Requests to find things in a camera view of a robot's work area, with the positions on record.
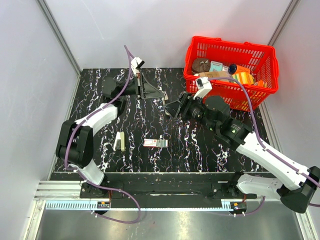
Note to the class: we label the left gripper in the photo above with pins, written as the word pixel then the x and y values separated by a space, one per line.
pixel 148 91

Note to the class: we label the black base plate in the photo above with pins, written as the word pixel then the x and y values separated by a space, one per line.
pixel 204 189

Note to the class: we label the staple box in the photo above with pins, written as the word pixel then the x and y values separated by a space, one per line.
pixel 155 143

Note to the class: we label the teal small box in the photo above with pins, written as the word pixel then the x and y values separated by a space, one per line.
pixel 215 66

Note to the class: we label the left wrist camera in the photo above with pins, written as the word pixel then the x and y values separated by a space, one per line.
pixel 136 64

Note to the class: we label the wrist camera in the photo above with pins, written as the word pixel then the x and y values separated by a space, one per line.
pixel 136 64
pixel 204 86

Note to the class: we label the red plastic basket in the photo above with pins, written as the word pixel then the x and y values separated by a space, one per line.
pixel 255 66

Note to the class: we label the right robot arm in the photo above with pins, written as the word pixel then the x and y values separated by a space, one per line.
pixel 292 183

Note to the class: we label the grey staple magazine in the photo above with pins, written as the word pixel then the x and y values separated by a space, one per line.
pixel 165 97

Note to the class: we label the blue capped orange bottle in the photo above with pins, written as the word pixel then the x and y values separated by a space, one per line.
pixel 235 69

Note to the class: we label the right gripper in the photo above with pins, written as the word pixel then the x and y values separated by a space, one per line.
pixel 186 101

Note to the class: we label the white cable duct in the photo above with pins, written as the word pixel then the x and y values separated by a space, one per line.
pixel 79 205

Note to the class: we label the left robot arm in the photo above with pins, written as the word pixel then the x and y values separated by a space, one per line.
pixel 76 139

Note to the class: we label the cardboard box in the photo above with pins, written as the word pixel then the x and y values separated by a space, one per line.
pixel 214 75

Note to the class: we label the aluminium rail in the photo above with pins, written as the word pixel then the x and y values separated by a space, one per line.
pixel 78 190

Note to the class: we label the brown round item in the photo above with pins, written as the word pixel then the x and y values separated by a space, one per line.
pixel 200 65

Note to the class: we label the white stapler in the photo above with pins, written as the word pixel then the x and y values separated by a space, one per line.
pixel 119 143

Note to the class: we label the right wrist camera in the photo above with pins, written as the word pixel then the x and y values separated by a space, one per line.
pixel 204 86

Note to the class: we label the green orange box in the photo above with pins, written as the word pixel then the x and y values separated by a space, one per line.
pixel 244 78

